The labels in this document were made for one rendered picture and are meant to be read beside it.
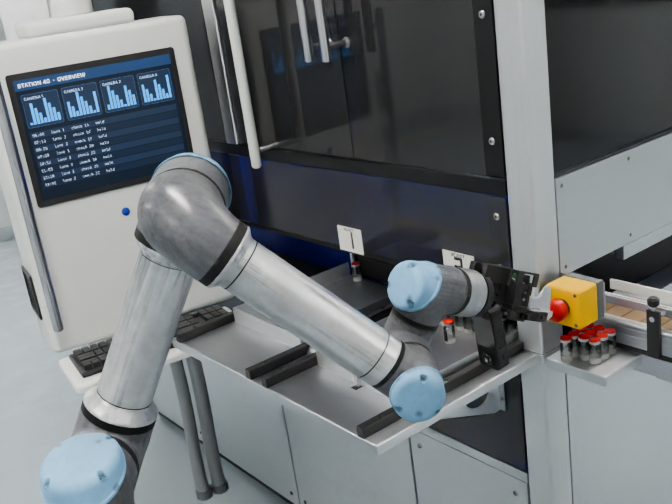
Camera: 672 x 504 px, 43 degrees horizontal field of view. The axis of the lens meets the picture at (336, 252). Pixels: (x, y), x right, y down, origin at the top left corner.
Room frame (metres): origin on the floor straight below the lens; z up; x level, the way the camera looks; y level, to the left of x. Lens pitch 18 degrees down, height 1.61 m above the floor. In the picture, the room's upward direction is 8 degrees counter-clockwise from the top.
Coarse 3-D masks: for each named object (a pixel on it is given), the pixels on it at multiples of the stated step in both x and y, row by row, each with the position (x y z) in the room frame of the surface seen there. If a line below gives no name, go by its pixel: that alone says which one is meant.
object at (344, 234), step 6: (342, 228) 1.87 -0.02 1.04; (348, 228) 1.85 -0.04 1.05; (342, 234) 1.87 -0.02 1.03; (348, 234) 1.85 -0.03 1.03; (354, 234) 1.84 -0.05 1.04; (360, 234) 1.82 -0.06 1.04; (342, 240) 1.87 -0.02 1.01; (348, 240) 1.86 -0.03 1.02; (354, 240) 1.84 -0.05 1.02; (360, 240) 1.82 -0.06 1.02; (342, 246) 1.88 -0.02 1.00; (348, 246) 1.86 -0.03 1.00; (354, 246) 1.84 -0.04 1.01; (360, 246) 1.82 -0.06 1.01; (354, 252) 1.84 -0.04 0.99; (360, 252) 1.82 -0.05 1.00
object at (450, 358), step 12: (384, 324) 1.62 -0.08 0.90; (456, 336) 1.55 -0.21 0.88; (468, 336) 1.55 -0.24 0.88; (516, 336) 1.47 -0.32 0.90; (432, 348) 1.52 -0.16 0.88; (444, 348) 1.51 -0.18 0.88; (456, 348) 1.50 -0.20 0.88; (468, 348) 1.49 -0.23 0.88; (324, 360) 1.50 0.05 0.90; (444, 360) 1.46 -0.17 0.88; (456, 360) 1.45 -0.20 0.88; (468, 360) 1.40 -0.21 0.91; (336, 372) 1.47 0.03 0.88; (348, 372) 1.44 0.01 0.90; (444, 372) 1.36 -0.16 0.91
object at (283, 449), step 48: (240, 384) 2.38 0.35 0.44; (576, 384) 1.47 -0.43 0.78; (624, 384) 1.57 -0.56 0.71; (240, 432) 2.43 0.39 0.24; (288, 432) 2.19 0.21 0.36; (432, 432) 1.69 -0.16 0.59; (576, 432) 1.47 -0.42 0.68; (624, 432) 1.57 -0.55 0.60; (288, 480) 2.23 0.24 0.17; (336, 480) 2.02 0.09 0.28; (384, 480) 1.85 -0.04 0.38; (432, 480) 1.70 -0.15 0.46; (480, 480) 1.58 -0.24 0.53; (528, 480) 1.47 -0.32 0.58; (576, 480) 1.46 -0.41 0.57; (624, 480) 1.57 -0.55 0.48
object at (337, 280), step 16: (336, 272) 1.98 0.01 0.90; (336, 288) 1.92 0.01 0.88; (352, 288) 1.90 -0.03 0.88; (368, 288) 1.89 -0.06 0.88; (384, 288) 1.87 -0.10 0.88; (352, 304) 1.80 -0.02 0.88; (368, 304) 1.71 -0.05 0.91; (384, 304) 1.73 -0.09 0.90; (240, 320) 1.78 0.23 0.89; (256, 320) 1.72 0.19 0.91; (272, 336) 1.68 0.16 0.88; (288, 336) 1.63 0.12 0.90
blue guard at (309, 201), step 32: (224, 160) 2.26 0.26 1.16; (256, 192) 2.15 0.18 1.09; (288, 192) 2.03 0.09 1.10; (320, 192) 1.93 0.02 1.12; (352, 192) 1.83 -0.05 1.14; (384, 192) 1.74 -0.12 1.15; (416, 192) 1.66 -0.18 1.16; (448, 192) 1.59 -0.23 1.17; (288, 224) 2.05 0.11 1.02; (320, 224) 1.94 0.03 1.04; (352, 224) 1.84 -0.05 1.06; (384, 224) 1.75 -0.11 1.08; (416, 224) 1.67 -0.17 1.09; (448, 224) 1.59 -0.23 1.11; (480, 224) 1.52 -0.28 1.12; (384, 256) 1.76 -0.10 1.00; (416, 256) 1.68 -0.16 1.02; (480, 256) 1.53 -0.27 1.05
